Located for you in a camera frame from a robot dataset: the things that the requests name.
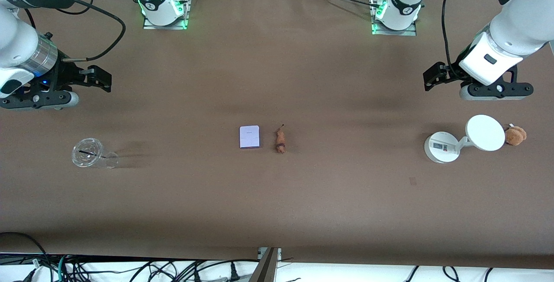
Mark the metal post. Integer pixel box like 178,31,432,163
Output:
249,247,282,282

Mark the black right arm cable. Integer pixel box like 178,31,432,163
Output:
9,0,126,62

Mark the clear plastic cup with lid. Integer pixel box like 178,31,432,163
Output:
71,138,119,169

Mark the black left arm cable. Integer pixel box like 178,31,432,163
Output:
441,0,463,79

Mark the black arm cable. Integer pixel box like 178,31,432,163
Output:
441,0,463,79
9,0,126,62

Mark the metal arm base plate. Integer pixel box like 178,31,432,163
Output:
143,0,192,30
370,0,418,36

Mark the brown table cover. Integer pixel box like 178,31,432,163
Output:
0,0,554,269

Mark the brown plush toy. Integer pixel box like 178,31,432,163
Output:
504,124,528,146

